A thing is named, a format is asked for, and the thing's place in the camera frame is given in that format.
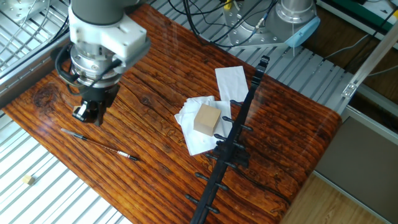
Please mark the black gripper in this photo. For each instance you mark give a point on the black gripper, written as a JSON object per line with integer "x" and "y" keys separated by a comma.
{"x": 102, "y": 93}

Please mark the black pen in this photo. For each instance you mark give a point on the black pen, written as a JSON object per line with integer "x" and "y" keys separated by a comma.
{"x": 123, "y": 154}

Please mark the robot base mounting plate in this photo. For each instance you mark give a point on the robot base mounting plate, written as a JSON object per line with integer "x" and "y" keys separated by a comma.
{"x": 245, "y": 31}

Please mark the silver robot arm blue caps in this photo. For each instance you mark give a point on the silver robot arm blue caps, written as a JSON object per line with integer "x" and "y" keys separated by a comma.
{"x": 99, "y": 11}

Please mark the black pen rack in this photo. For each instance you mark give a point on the black pen rack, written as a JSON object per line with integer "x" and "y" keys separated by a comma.
{"x": 228, "y": 149}

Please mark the silver force sensor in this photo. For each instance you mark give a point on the silver force sensor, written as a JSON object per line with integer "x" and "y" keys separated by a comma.
{"x": 90, "y": 65}

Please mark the tiny wooden cube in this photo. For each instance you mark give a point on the tiny wooden cube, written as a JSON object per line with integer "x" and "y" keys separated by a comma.
{"x": 28, "y": 180}

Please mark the crumpled white tissue pile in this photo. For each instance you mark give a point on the crumpled white tissue pile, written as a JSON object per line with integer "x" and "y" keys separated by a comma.
{"x": 196, "y": 140}

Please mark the large wooden cube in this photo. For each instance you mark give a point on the large wooden cube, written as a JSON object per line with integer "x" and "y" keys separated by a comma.
{"x": 206, "y": 119}

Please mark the spare silver mounting plate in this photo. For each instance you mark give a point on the spare silver mounting plate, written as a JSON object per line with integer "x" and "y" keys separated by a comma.
{"x": 18, "y": 9}

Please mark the flat white paper sheet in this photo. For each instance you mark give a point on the flat white paper sheet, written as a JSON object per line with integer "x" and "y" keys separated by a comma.
{"x": 231, "y": 84}

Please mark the yellow connector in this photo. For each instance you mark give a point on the yellow connector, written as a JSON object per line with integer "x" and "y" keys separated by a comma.
{"x": 228, "y": 4}

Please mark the green topped white desk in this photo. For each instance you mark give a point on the green topped white desk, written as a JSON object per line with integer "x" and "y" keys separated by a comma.
{"x": 351, "y": 3}

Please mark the grey metal table rail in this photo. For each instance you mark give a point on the grey metal table rail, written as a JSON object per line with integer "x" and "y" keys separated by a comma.
{"x": 25, "y": 74}

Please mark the white wrist mount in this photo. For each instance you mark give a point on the white wrist mount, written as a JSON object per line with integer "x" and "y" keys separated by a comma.
{"x": 124, "y": 37}

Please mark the aluminium frame rail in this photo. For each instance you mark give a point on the aluminium frame rail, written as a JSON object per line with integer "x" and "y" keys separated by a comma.
{"x": 373, "y": 126}

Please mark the aluminium frame post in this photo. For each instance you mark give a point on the aluminium frame post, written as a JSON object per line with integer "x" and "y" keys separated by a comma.
{"x": 373, "y": 57}

